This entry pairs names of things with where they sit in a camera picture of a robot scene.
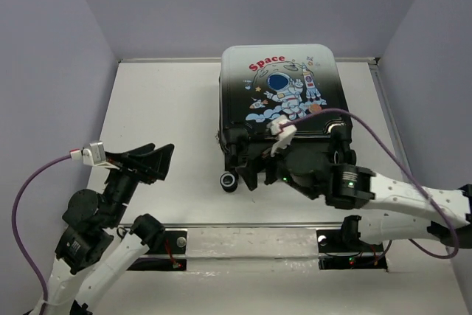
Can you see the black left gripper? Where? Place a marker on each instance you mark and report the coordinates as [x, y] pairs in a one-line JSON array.
[[152, 166]]

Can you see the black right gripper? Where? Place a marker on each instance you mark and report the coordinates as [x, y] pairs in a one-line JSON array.
[[249, 170]]

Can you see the space astronaut kids suitcase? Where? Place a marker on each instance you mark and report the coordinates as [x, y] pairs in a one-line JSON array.
[[259, 83]]

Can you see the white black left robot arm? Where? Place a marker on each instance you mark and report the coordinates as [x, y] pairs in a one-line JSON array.
[[80, 274]]

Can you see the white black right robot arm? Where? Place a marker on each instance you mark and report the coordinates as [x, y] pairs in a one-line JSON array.
[[407, 213]]

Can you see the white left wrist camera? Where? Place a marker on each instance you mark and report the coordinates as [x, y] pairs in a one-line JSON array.
[[92, 155]]

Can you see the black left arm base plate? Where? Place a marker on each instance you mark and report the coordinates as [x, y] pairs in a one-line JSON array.
[[170, 255]]

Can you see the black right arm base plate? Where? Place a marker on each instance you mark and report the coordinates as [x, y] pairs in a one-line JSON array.
[[342, 249]]

